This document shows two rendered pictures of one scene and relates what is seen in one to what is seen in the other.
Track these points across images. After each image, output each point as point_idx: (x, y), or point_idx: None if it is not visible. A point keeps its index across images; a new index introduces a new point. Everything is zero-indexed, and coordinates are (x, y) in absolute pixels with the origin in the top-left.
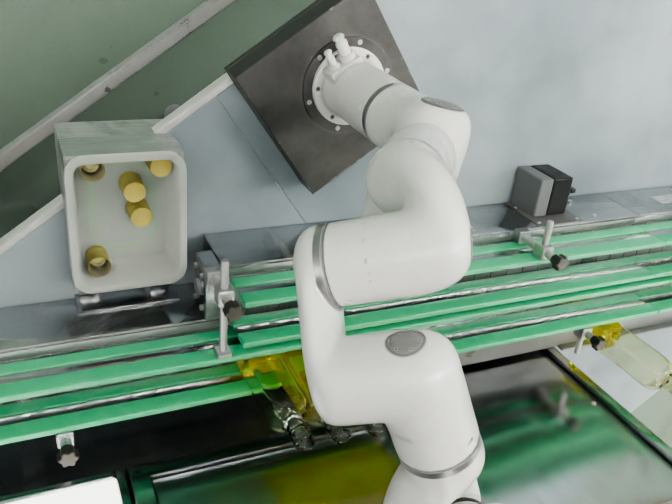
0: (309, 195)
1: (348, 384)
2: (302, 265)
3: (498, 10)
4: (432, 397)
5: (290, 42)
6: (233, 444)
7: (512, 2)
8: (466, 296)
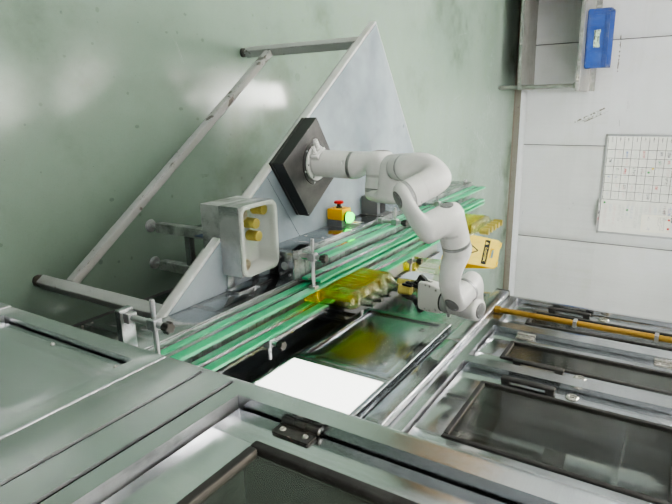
0: (299, 221)
1: (439, 221)
2: (406, 192)
3: (345, 126)
4: (462, 216)
5: (297, 145)
6: (324, 334)
7: (348, 122)
8: (375, 249)
